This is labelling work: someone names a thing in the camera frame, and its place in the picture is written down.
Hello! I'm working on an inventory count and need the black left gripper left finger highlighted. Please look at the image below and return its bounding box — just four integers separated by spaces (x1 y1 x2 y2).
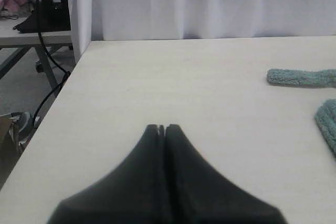
48 125 165 223

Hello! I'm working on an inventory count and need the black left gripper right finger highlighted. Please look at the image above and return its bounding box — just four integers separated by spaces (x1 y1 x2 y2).
164 124 287 223

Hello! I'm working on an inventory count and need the teal fluffy scarf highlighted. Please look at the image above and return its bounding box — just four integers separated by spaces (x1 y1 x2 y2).
266 69 335 155

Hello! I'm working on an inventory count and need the grey striped bag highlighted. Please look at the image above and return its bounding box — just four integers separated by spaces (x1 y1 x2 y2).
9 111 33 148

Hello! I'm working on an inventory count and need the white curtain backdrop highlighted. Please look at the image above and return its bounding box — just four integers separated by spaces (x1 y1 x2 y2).
68 0 335 58

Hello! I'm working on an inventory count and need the black monitor stand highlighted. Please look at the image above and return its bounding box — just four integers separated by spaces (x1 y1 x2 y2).
13 0 71 34

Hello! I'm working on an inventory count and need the side table with grey legs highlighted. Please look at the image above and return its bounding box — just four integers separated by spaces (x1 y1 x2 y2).
1 17 72 88

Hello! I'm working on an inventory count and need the black hanging cable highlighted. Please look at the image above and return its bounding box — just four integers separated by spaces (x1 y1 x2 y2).
33 0 71 130

